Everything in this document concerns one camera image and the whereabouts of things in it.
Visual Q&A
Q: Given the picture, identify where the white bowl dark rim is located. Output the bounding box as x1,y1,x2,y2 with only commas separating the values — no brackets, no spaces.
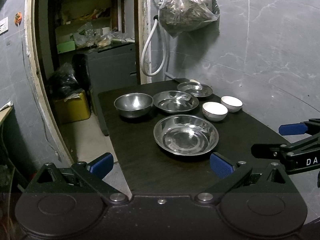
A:
221,95,243,113

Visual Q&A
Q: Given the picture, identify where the white wall switch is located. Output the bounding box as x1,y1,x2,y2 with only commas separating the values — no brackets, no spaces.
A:
0,17,9,35

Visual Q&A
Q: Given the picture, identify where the cleaver with pale handle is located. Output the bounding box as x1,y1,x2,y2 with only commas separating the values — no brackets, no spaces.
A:
164,72,199,83

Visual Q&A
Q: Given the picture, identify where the white hose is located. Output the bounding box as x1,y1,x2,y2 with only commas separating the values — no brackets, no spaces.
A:
140,17,168,77

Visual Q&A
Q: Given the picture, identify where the medium steel plate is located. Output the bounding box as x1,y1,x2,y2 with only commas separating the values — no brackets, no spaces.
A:
153,90,199,113

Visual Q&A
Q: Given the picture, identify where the deep steel bowl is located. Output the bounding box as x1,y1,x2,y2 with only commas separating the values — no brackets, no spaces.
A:
114,93,153,118

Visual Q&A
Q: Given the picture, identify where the green box on shelf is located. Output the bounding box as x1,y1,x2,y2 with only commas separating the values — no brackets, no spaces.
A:
57,41,75,54

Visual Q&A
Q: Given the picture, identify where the large steel plate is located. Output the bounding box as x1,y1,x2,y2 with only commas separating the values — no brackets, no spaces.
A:
153,114,219,156

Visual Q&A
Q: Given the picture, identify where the grey cabinet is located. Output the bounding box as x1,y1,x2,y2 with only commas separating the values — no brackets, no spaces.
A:
83,42,138,98

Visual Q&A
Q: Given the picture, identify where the orange wall hook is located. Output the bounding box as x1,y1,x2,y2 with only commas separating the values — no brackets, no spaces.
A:
14,12,23,26

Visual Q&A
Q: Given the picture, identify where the black garbage bag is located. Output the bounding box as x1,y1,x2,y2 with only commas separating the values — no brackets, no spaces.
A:
48,62,81,100

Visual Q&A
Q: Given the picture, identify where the white bowl red rim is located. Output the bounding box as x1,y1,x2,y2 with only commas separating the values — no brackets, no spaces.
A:
202,102,228,121

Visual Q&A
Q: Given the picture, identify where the plastic bag on wall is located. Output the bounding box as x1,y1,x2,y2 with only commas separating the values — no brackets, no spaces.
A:
158,0,220,38

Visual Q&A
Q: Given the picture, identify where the yellow bin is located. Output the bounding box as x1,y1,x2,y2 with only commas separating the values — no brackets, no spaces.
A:
54,90,91,124

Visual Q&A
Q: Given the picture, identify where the small steel plate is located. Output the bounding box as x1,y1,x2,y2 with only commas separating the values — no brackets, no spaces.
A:
177,81,213,98

